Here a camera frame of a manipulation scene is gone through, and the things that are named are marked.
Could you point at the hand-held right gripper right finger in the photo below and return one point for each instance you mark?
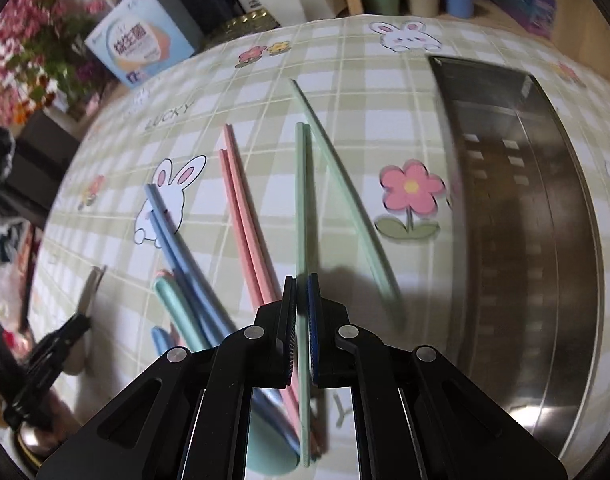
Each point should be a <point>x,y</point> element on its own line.
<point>313,325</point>

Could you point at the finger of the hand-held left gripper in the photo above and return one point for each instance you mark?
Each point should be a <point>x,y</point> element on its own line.
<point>91,292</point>

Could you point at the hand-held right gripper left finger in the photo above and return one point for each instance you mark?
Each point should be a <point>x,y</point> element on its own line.
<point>285,340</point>

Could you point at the green spoon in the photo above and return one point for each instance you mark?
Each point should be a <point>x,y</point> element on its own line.
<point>177,310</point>

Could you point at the metal utensil tray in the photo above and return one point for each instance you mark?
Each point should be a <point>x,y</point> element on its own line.
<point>510,260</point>

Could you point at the black box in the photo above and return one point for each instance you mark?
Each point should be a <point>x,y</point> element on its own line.
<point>45,160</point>

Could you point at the blue and white carton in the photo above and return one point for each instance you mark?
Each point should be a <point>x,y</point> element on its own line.
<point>140,40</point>

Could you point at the pink artificial flowers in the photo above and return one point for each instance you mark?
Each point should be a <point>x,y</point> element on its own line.
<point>25,35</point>

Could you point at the gold patterned plate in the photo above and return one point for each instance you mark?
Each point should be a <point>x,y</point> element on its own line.
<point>240,27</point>

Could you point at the purple box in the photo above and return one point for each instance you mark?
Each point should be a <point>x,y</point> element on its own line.
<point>525,0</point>

